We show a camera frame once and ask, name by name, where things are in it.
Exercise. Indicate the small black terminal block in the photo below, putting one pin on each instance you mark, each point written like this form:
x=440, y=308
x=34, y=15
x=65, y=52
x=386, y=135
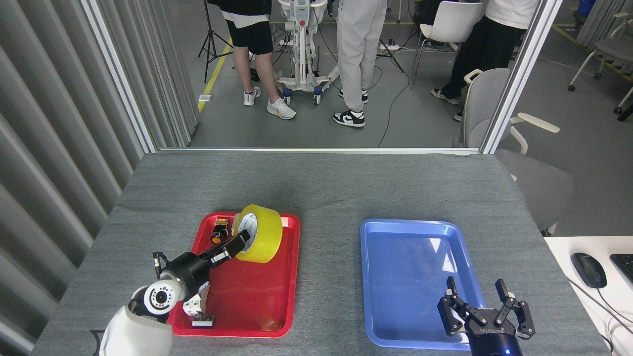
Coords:
x=203, y=321

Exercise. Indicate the white desk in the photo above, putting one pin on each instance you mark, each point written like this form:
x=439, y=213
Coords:
x=568, y=247

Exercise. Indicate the red plastic tray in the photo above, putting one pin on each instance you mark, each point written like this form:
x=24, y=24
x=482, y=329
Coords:
x=247, y=301

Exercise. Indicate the person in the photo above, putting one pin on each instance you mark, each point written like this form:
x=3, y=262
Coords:
x=247, y=34
x=358, y=44
x=484, y=49

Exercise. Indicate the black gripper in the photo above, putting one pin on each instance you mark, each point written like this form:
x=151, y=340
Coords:
x=494, y=341
x=190, y=272

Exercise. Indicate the white floor plate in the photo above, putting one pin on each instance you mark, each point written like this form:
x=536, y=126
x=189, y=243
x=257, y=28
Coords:
x=205, y=98

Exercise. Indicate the silver frame post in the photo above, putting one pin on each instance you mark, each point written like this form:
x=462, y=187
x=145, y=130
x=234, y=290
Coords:
x=121, y=79
x=519, y=79

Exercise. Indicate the grey office chair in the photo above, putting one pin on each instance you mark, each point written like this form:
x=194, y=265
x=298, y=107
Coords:
x=487, y=99

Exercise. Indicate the blue plastic tray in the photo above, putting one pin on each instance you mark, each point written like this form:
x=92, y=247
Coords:
x=410, y=287

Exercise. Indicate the blue bin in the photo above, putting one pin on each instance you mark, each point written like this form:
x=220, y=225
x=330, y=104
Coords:
x=586, y=7

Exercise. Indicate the yellow tape roll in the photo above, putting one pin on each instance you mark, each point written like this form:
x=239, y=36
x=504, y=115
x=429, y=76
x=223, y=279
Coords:
x=267, y=232

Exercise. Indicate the black computer mouse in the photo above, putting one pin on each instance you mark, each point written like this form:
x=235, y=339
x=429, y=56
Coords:
x=588, y=271

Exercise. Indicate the white plastic chair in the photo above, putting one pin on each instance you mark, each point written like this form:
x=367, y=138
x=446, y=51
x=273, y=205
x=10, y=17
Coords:
x=452, y=22

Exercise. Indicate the white stand on wheels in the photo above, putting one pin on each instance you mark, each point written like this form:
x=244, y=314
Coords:
x=300, y=44

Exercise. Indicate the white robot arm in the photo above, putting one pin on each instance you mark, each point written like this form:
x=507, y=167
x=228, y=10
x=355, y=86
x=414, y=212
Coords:
x=138, y=336

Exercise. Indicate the black orange push button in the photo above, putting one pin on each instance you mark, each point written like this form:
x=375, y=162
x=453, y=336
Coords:
x=218, y=234

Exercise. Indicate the black keyboard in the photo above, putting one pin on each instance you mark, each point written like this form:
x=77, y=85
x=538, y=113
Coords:
x=625, y=267

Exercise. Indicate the white circuit breaker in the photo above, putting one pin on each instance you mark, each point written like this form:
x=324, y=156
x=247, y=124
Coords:
x=194, y=307

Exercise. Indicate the black tripod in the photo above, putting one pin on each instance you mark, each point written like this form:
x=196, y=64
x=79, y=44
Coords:
x=211, y=42
x=393, y=59

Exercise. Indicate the white power strip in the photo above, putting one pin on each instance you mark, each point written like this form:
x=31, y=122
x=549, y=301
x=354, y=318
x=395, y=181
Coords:
x=389, y=47

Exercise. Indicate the silver frame rail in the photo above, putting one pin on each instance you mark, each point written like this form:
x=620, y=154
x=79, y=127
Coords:
x=316, y=150

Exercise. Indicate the grey chair with white legs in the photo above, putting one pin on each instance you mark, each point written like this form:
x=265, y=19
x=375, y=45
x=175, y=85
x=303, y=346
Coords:
x=613, y=49

